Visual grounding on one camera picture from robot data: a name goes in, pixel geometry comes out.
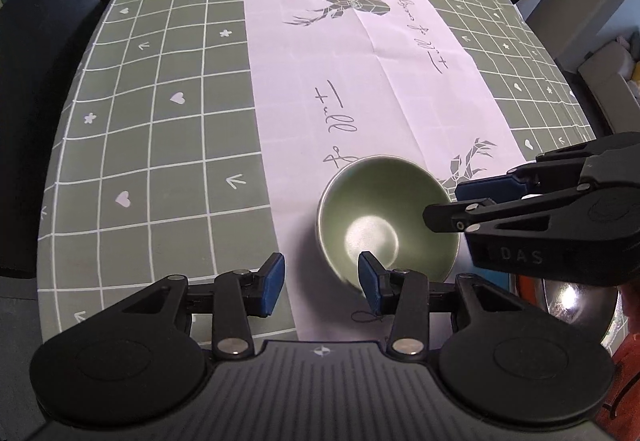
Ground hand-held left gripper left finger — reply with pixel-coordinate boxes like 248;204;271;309
102;252;286;359

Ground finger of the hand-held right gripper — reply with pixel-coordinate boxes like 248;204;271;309
455;132;640;203
422;184;597;234

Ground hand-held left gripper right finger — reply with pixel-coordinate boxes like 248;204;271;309
358;251;553;362

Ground orange steel-lined bowl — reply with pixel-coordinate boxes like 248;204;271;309
510;268;623;347

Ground green ceramic bowl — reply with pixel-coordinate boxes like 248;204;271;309
316;155;461;294

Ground white sofa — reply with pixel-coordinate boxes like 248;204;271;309
575;34;640;137

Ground white deer print table runner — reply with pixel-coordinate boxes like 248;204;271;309
240;0;526;342

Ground green checked tablecloth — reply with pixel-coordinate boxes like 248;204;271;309
37;0;594;347

